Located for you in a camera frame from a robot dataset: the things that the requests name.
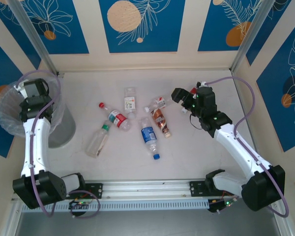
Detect red white label bottle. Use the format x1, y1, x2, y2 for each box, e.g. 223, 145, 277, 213
144, 96, 173, 113

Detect brown label bottle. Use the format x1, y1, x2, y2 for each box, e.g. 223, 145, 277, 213
149, 108, 172, 138

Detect blue label blue cap bottle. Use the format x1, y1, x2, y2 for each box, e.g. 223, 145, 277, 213
140, 118, 162, 161

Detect white label clear bottle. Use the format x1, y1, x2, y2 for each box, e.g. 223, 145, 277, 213
123, 87, 138, 120

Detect red cap red label bottle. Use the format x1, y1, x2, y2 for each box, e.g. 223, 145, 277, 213
98, 102, 133, 133

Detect green cap clear bottle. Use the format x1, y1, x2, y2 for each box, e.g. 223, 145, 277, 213
85, 121, 113, 158

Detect clear plastic bin liner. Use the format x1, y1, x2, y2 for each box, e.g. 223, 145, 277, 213
0, 76, 64, 138

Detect grey metal waste bin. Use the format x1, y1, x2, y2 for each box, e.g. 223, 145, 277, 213
0, 76, 77, 149

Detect grey metal plate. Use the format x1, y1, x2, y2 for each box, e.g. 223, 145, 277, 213
14, 198, 280, 236

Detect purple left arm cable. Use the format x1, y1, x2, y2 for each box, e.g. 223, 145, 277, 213
14, 69, 101, 219

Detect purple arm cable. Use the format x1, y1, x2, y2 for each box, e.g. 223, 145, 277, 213
14, 69, 101, 219
206, 76, 290, 218

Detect aluminium frame post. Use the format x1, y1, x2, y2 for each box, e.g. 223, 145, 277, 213
7, 0, 64, 77
230, 0, 273, 76

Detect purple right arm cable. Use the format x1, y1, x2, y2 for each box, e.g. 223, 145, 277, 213
206, 76, 290, 218

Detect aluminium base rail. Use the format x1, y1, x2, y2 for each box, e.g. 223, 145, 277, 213
11, 179, 244, 201

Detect grey slotted cable duct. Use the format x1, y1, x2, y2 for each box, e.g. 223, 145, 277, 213
21, 199, 210, 212

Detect aluminium side rail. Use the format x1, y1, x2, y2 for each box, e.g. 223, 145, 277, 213
270, 196, 295, 236
0, 196, 24, 236

